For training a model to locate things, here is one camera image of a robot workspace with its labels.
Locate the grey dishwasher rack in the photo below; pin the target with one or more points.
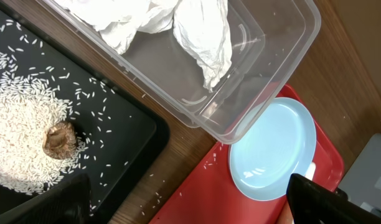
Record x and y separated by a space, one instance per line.
362 182

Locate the white plastic spoon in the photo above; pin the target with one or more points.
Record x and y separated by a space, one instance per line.
310 171

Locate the white paper napkin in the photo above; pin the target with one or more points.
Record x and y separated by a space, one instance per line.
200 27

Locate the black waste tray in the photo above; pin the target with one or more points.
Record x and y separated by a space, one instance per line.
145 138

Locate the white rice grains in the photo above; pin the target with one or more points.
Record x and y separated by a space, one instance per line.
40 87

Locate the clear plastic waste bin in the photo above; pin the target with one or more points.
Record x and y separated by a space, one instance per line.
269 39

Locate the brown food scrap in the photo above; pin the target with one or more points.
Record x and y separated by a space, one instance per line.
60 141

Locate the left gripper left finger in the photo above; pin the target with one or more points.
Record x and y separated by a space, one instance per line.
69 202

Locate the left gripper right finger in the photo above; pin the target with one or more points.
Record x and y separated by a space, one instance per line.
312 204

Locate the large light blue plate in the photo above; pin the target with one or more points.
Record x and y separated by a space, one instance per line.
281 142

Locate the red serving tray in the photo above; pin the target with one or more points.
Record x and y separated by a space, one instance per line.
208 195

